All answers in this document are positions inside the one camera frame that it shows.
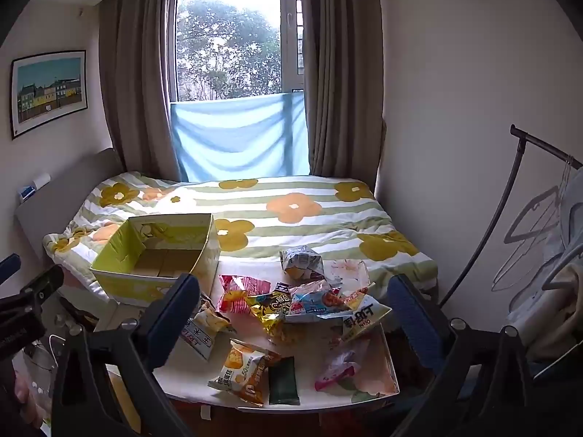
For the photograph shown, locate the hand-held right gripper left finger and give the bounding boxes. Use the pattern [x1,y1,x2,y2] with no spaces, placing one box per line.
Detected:
[51,273,201,437]

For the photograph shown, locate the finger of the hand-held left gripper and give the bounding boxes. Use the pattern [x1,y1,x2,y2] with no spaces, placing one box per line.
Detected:
[0,255,22,284]
[0,265,65,317]

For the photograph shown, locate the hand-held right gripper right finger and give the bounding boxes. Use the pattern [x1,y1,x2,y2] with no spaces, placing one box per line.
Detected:
[386,274,543,437]

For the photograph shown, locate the pink marshmallow packet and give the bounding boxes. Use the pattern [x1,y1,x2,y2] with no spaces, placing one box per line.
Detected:
[219,274,271,314]

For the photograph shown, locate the yellow-green cardboard box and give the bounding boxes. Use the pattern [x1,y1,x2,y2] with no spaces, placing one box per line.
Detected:
[90,213,222,307]

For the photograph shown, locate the gold snack packet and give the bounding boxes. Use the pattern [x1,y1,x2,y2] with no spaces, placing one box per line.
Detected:
[246,291,294,335]

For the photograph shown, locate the white potato chips packet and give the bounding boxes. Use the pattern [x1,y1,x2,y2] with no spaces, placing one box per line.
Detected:
[180,298,238,362]

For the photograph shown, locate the orange patterned snack bag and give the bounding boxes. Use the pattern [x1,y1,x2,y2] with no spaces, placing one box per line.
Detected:
[341,294,393,343]

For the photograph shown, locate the white and blue bottle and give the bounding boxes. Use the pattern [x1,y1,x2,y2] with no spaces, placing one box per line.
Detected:
[17,172,52,204]

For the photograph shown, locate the pink clear candy packet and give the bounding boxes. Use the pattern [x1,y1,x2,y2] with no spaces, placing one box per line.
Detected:
[314,341,369,392]

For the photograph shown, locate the orange white cracker packet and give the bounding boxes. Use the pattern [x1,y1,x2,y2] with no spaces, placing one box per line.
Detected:
[208,339,282,408]

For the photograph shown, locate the light blue snack packet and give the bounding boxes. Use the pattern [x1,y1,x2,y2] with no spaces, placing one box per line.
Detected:
[286,280,353,324]

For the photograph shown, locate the grey headboard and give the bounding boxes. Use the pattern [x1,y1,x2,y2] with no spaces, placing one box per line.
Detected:
[16,148,126,251]

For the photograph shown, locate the grey crumpled snack bag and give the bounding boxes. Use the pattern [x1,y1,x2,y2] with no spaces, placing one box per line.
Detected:
[279,245,325,280]

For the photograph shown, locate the grey clothes hanger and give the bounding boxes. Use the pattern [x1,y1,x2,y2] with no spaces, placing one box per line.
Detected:
[491,236,570,293]
[503,155,574,244]

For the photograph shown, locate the dark green sachet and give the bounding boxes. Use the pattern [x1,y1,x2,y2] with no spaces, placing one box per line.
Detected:
[268,356,301,406]

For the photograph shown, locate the floral striped blanket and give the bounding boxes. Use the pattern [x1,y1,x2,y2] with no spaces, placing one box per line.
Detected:
[43,170,440,306]

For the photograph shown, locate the hanging light clothes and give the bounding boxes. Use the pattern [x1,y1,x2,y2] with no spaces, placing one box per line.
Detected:
[505,182,583,374]

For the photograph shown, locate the black clothes rack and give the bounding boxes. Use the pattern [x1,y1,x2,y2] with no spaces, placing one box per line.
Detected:
[439,124,583,310]

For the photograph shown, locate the light blue cloth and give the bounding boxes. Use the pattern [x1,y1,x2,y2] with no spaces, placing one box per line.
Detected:
[170,90,310,183]

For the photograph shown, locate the brown curtain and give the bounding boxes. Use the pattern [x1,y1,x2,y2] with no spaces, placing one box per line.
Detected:
[98,0,187,183]
[301,0,388,178]

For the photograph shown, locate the window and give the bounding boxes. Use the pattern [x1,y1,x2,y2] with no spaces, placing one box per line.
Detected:
[171,0,305,103]

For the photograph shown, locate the white cable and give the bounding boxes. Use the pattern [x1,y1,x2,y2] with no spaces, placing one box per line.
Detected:
[23,333,62,370]

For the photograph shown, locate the framed wall picture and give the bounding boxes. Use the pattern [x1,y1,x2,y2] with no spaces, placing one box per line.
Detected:
[10,49,88,141]

